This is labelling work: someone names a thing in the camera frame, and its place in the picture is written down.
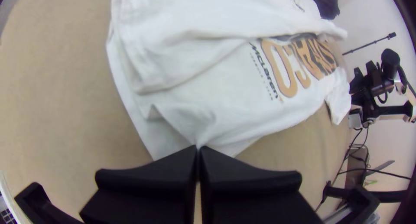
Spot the black cable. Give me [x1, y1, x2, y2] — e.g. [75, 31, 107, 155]
[337, 168, 413, 181]

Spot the pile of folded clothes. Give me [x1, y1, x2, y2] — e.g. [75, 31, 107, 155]
[294, 0, 341, 20]

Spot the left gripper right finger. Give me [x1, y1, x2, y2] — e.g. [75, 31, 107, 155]
[198, 146, 324, 224]

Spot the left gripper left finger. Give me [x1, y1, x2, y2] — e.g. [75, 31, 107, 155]
[79, 145, 199, 224]

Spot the white t-shirt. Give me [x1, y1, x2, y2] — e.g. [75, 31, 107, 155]
[105, 0, 352, 161]

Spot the black stand pole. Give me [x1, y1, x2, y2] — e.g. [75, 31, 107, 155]
[342, 32, 397, 56]

